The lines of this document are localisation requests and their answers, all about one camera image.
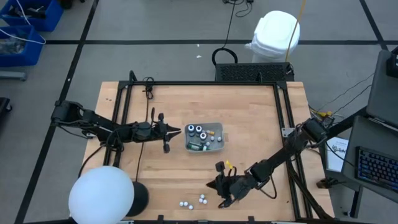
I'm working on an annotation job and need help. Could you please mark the black backlit keyboard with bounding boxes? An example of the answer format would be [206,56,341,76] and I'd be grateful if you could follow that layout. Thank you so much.
[356,146,398,194]

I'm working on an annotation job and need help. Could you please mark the yellow hanging cable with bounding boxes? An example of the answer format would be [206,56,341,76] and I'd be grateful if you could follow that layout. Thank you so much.
[285,0,307,63]

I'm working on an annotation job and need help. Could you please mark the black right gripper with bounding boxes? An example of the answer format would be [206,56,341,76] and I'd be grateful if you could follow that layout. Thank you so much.
[206,161,258,208]

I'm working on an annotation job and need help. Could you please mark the white globe lamp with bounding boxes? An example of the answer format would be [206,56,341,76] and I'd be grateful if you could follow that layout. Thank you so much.
[68,166,135,224]

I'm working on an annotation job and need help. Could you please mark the white printed paper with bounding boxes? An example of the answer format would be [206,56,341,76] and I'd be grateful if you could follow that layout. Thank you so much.
[325,136,349,173]

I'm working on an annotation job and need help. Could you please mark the thin black floor cable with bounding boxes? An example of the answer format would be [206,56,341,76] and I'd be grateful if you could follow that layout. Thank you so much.
[222,0,254,18]

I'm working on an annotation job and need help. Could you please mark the black round lamp base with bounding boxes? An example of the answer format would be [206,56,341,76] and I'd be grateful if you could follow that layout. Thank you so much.
[126,182,150,218]

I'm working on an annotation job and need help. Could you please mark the black lamp cable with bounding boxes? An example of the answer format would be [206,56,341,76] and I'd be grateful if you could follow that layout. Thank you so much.
[135,141,147,184]

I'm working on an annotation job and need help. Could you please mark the black vented computer case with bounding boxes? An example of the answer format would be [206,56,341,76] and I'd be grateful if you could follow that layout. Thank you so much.
[215,62,295,83]

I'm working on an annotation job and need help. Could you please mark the black cable bundle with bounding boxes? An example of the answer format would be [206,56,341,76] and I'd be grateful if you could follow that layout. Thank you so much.
[141,77,155,101]

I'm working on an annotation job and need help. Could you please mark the black looped floor cable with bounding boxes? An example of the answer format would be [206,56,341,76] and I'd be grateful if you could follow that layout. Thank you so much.
[211,0,239,68]

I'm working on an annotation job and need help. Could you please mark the grey flat panel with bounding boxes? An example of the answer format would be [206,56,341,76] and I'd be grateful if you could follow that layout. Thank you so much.
[366,49,398,128]

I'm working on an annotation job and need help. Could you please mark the black box device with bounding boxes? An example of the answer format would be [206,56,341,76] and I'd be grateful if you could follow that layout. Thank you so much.
[386,46,398,78]

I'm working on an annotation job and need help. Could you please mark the grey plastic bin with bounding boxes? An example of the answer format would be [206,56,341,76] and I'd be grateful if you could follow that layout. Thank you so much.
[184,121,225,153]

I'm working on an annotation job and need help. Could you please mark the white cable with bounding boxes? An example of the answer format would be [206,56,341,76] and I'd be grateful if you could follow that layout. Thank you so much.
[0,0,47,45]

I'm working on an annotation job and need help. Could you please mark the grey metal bar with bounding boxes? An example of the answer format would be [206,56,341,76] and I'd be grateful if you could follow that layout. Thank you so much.
[0,71,27,81]

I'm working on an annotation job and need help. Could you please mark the black aluminium table frame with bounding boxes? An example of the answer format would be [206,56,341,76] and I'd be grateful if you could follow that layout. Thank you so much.
[104,70,335,224]

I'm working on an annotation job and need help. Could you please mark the white lined trash can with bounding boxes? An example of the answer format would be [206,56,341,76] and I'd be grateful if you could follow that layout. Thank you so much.
[244,10,301,63]

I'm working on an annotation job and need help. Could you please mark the blue storage bin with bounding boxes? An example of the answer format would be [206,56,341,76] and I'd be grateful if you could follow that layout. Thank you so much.
[0,0,65,32]
[0,25,46,68]

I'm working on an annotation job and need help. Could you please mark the green-capped food colouring bottle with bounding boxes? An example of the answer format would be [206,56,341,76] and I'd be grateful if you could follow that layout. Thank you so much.
[186,141,208,152]

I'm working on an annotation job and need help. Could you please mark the grey desk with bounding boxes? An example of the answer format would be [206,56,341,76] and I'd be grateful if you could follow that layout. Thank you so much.
[341,115,398,203]

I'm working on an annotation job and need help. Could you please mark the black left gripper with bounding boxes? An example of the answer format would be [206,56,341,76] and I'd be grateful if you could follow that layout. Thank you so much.
[152,113,182,154]

